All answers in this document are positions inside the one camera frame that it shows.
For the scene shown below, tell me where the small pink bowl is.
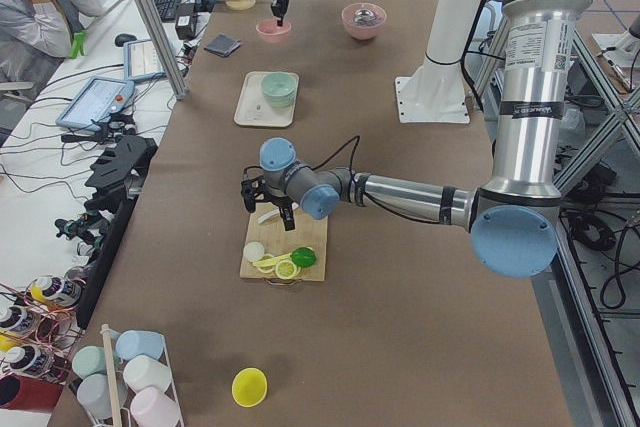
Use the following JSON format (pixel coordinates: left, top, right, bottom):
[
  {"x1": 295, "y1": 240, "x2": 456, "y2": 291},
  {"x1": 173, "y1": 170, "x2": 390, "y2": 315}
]
[{"x1": 256, "y1": 18, "x2": 292, "y2": 44}]

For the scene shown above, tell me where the green bowl stack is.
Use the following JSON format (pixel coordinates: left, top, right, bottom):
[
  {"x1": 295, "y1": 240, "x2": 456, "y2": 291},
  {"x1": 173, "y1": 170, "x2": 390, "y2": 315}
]
[{"x1": 261, "y1": 72, "x2": 297, "y2": 108}]

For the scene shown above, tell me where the large pink ice bowl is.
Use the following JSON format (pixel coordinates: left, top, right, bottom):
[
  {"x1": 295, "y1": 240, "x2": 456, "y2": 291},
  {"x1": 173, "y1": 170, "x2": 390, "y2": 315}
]
[{"x1": 341, "y1": 2, "x2": 387, "y2": 40}]

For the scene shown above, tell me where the white steamed bun toy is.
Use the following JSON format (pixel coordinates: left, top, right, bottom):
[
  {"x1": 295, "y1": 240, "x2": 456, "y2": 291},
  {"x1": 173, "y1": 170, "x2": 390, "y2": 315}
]
[{"x1": 243, "y1": 241, "x2": 266, "y2": 263}]

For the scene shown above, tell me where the wooden cutting board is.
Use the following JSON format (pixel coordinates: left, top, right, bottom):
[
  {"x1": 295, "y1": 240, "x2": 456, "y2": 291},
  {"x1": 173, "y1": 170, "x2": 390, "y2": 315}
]
[{"x1": 239, "y1": 203, "x2": 328, "y2": 285}]

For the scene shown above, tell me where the upper lemon slice toy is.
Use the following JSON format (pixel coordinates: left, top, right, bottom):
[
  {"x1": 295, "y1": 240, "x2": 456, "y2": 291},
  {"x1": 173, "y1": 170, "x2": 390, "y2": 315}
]
[{"x1": 253, "y1": 254, "x2": 277, "y2": 274}]

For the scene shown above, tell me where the green lime toy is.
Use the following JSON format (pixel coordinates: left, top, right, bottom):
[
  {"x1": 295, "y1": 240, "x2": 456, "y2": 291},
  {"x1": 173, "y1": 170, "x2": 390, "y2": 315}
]
[{"x1": 290, "y1": 247, "x2": 317, "y2": 268}]

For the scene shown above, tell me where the grey folded cloth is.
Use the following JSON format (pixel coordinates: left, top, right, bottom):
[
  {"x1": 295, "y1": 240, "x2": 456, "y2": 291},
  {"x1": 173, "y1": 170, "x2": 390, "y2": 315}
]
[{"x1": 204, "y1": 34, "x2": 242, "y2": 58}]

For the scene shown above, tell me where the lower lemon slice toy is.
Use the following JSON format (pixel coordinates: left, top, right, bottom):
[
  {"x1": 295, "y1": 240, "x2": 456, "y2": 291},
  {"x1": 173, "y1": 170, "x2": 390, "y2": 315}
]
[{"x1": 274, "y1": 259, "x2": 298, "y2": 280}]

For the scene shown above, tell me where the metal ice scoop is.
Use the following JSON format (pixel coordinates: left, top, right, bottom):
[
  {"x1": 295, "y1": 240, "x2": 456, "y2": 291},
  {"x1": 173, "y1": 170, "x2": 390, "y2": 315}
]
[{"x1": 352, "y1": 8, "x2": 378, "y2": 27}]

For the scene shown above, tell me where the cream serving tray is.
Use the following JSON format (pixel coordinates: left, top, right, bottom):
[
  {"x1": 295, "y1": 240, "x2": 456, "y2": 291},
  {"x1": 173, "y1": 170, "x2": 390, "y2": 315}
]
[{"x1": 234, "y1": 71, "x2": 296, "y2": 128}]

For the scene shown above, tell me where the black power adapter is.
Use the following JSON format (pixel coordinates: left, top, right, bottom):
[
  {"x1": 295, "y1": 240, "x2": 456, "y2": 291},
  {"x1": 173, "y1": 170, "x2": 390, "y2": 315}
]
[{"x1": 174, "y1": 3, "x2": 198, "y2": 40}]

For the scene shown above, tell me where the black computer mouse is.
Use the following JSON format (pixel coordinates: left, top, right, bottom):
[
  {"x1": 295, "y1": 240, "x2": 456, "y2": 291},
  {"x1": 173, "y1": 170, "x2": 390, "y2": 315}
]
[{"x1": 114, "y1": 33, "x2": 137, "y2": 47}]

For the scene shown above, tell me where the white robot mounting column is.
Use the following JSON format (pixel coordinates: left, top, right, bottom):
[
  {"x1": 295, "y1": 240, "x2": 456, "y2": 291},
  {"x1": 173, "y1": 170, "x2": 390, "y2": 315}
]
[{"x1": 396, "y1": 0, "x2": 484, "y2": 124}]

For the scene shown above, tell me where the yellow plastic cup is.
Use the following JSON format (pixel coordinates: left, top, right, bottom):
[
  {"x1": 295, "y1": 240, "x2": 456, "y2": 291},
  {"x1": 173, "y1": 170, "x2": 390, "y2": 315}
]
[{"x1": 231, "y1": 367, "x2": 268, "y2": 408}]

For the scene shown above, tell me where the blue cup on rack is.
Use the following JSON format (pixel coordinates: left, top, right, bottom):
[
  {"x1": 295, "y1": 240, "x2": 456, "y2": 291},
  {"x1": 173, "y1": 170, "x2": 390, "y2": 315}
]
[{"x1": 116, "y1": 330, "x2": 164, "y2": 361}]

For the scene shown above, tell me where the blue teach pendant tablet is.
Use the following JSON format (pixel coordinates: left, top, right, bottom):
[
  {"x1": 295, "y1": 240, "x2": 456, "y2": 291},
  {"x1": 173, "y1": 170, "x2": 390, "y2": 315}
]
[{"x1": 55, "y1": 76, "x2": 135, "y2": 132}]

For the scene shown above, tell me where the green phone stand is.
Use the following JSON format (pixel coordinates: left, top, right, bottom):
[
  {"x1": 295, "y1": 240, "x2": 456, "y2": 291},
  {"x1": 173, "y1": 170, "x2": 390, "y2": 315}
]
[{"x1": 68, "y1": 30, "x2": 88, "y2": 59}]

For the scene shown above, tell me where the white cup on rack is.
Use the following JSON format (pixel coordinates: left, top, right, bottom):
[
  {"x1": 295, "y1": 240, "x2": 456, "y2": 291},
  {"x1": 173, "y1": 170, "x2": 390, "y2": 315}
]
[{"x1": 123, "y1": 355, "x2": 172, "y2": 392}]

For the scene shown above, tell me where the pink cup on rack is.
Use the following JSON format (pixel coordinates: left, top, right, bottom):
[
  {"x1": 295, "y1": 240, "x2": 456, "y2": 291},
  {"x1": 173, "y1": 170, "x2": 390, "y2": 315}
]
[{"x1": 130, "y1": 386, "x2": 180, "y2": 427}]

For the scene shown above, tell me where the mint cup on rack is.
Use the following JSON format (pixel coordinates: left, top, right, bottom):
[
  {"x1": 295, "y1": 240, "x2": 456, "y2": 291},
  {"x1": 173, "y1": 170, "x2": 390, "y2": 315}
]
[{"x1": 71, "y1": 346, "x2": 107, "y2": 379}]

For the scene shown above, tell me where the seated person in grey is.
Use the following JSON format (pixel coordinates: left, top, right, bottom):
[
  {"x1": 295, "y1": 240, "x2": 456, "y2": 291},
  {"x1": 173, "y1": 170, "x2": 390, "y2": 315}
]
[{"x1": 1, "y1": 0, "x2": 104, "y2": 84}]

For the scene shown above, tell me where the grey cup on rack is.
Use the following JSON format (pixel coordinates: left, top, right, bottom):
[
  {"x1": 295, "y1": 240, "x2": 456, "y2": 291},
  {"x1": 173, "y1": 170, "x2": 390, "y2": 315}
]
[{"x1": 76, "y1": 374, "x2": 112, "y2": 419}]

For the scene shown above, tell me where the white cap bottle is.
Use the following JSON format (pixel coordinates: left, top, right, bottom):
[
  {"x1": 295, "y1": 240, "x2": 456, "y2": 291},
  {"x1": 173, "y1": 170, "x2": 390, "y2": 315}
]
[{"x1": 5, "y1": 345, "x2": 54, "y2": 378}]

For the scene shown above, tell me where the aluminium frame post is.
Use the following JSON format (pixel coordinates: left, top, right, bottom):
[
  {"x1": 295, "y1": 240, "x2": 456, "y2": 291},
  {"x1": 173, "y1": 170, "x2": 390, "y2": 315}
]
[{"x1": 134, "y1": 0, "x2": 187, "y2": 101}]

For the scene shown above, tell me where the white wire cup rack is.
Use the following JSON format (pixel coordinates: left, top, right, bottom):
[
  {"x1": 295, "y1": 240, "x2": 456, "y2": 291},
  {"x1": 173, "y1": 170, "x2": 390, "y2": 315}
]
[{"x1": 72, "y1": 325, "x2": 185, "y2": 426}]

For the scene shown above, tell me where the wooden rack handle stick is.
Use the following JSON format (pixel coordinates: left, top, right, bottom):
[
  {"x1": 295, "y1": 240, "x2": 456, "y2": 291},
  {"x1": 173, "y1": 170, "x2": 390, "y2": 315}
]
[{"x1": 100, "y1": 324, "x2": 123, "y2": 427}]

